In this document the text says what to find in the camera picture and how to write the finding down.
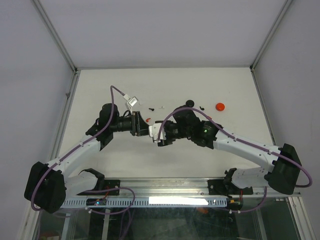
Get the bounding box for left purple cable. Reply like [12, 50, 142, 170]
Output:
[31, 85, 126, 212]

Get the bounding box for purple cable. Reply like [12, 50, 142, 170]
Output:
[156, 107, 313, 188]
[31, 85, 126, 212]

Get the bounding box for slotted cable duct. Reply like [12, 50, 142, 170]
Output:
[60, 196, 227, 209]

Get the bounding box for right aluminium frame post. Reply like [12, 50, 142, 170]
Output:
[249, 0, 295, 72]

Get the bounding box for red earbud charging case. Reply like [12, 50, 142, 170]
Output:
[215, 102, 225, 112]

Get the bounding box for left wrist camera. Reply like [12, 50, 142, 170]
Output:
[123, 94, 139, 113]

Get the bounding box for aluminium mounting rail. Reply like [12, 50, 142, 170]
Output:
[31, 176, 301, 198]

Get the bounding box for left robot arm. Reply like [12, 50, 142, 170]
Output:
[24, 103, 150, 214]

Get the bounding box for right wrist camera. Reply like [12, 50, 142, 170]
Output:
[148, 121, 166, 143]

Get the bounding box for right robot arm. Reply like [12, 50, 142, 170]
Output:
[148, 106, 302, 195]

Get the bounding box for left aluminium frame post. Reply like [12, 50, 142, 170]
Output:
[31, 0, 77, 72]

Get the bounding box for aluminium frame post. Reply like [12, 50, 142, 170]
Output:
[249, 0, 295, 72]
[31, 0, 77, 72]

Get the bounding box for black earbud charging case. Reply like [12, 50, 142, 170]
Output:
[185, 100, 195, 108]

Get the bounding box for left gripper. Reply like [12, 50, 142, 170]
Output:
[110, 111, 150, 137]

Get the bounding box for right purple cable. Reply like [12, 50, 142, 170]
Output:
[156, 107, 313, 188]

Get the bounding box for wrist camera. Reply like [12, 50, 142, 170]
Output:
[123, 94, 139, 113]
[148, 121, 166, 143]

